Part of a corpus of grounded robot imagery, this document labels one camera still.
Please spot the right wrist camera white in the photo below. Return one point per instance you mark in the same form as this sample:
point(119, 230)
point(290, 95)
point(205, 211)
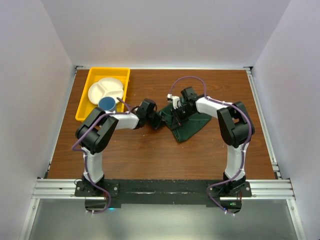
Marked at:
point(174, 100)

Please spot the white divided plate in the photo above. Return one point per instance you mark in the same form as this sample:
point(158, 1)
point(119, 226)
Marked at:
point(106, 87)

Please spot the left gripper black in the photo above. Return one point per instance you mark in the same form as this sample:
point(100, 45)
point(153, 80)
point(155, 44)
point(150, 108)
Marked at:
point(158, 120)

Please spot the blue plastic cup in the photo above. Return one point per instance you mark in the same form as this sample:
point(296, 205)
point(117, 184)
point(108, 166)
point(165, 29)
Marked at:
point(108, 103)

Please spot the aluminium table frame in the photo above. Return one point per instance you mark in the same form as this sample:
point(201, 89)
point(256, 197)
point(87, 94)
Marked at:
point(270, 213)

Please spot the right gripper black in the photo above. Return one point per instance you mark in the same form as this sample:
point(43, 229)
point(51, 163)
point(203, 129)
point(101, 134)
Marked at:
point(177, 119)

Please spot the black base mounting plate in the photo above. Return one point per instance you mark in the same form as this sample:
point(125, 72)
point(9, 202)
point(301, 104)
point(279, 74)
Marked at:
point(114, 193)

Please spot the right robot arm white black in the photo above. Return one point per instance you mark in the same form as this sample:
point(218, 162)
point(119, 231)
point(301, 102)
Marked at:
point(235, 125)

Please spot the dark green cloth napkin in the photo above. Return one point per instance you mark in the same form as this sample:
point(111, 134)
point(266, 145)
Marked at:
point(195, 123)

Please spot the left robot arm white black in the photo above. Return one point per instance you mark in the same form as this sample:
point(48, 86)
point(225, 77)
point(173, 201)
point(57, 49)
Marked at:
point(94, 135)

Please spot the yellow plastic bin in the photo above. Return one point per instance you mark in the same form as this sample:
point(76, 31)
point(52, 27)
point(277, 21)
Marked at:
point(94, 75)

